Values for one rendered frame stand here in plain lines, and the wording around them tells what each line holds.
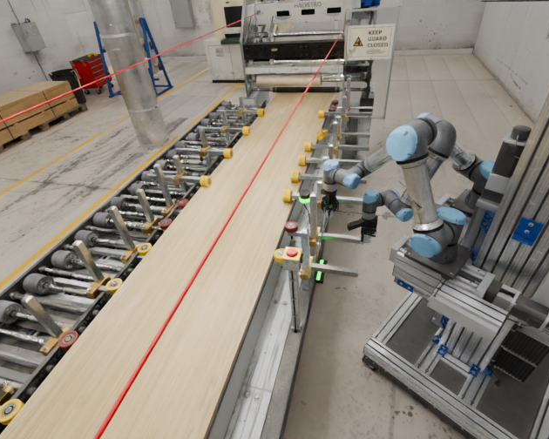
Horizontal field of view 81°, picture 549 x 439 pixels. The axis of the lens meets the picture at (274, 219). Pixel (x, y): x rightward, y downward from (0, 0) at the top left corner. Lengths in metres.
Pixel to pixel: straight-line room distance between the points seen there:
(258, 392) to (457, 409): 1.09
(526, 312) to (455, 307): 0.25
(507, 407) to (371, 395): 0.70
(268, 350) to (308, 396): 0.65
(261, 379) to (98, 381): 0.69
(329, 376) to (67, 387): 1.49
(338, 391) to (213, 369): 1.11
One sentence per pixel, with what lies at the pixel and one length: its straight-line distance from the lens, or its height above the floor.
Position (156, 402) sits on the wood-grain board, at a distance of 1.43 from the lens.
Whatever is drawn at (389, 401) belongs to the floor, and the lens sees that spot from 2.35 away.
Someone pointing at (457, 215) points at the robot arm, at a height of 1.27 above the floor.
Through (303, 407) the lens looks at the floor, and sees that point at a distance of 2.28.
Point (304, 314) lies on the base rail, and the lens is 1.74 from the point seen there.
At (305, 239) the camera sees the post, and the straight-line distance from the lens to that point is 1.56.
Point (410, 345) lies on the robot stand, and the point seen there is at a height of 0.21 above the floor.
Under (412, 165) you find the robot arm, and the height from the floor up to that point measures 1.52.
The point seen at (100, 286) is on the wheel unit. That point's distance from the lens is 2.00.
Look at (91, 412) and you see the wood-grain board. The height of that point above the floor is 0.90.
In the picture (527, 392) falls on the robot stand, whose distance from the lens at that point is 2.41.
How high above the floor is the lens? 2.12
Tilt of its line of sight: 38 degrees down
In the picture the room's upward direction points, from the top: 6 degrees counter-clockwise
